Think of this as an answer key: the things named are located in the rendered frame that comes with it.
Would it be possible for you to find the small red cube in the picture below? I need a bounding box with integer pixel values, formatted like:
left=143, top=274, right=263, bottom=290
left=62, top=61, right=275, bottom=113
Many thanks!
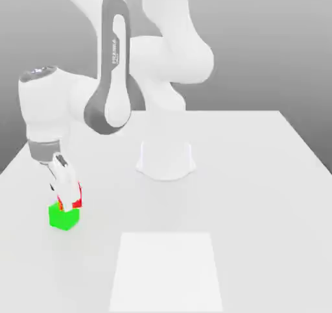
left=56, top=181, right=83, bottom=212

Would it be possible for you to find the small green cube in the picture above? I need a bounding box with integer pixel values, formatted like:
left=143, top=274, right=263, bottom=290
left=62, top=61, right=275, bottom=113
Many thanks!
left=48, top=201, right=80, bottom=232

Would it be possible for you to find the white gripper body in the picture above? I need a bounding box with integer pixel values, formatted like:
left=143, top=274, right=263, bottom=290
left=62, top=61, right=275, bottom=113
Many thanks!
left=49, top=162, right=80, bottom=213

